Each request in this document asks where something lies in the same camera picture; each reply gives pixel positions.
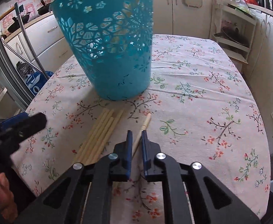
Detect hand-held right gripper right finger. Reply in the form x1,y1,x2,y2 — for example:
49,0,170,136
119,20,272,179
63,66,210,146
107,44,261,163
141,130,261,224

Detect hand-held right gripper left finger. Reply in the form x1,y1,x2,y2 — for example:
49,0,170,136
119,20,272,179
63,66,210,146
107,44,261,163
15,131,133,224

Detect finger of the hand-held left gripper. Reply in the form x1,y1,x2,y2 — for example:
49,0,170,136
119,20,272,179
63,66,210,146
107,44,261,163
0,112,29,131
11,112,47,143

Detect single wooden chopstick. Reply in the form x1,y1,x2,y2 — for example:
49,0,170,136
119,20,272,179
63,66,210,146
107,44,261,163
131,113,152,158

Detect pile of wooden chopsticks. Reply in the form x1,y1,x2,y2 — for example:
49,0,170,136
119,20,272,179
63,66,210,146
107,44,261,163
75,108,125,166

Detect teal perforated plastic basket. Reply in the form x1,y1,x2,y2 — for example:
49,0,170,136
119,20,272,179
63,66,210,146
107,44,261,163
49,0,154,101

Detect person's left hand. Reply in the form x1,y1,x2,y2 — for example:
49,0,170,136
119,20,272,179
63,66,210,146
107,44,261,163
0,173,18,223

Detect blue patterned bag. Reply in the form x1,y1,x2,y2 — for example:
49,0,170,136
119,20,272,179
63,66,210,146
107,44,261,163
25,71,55,97

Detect floral tablecloth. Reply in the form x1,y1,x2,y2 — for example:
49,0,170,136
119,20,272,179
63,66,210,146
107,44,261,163
11,34,271,224

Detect black wok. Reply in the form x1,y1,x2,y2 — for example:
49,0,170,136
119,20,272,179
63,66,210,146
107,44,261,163
37,0,53,16
7,13,31,33

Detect white step shelf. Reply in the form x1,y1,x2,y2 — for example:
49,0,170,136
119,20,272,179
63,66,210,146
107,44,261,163
209,0,257,64

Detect dark pan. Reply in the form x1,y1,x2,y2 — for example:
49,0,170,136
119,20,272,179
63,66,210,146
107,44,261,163
214,27,249,47

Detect bag of green vegetables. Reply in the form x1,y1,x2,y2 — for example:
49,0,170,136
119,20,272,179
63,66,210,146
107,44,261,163
227,0,254,15

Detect pink wall stickers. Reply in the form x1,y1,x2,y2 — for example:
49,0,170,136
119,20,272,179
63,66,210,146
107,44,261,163
0,0,51,28

